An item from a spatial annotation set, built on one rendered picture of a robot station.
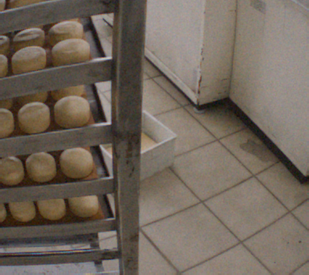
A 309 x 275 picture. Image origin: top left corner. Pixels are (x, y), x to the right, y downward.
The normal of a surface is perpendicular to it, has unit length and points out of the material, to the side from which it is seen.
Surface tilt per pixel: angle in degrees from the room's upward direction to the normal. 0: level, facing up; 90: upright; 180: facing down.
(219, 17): 90
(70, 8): 90
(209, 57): 90
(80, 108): 0
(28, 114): 0
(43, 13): 90
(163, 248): 0
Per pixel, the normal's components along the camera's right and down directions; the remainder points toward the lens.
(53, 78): 0.28, 0.58
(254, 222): 0.04, -0.80
